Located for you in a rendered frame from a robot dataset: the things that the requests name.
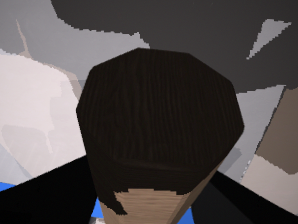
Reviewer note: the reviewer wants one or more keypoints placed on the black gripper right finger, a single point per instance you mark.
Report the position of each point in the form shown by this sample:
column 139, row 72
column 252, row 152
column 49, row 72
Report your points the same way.
column 224, row 201

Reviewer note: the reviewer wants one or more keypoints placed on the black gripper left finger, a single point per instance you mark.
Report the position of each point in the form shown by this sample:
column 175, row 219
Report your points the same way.
column 64, row 195

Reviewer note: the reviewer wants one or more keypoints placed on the blue flat strip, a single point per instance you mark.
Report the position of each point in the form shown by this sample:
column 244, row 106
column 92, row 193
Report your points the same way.
column 186, row 218

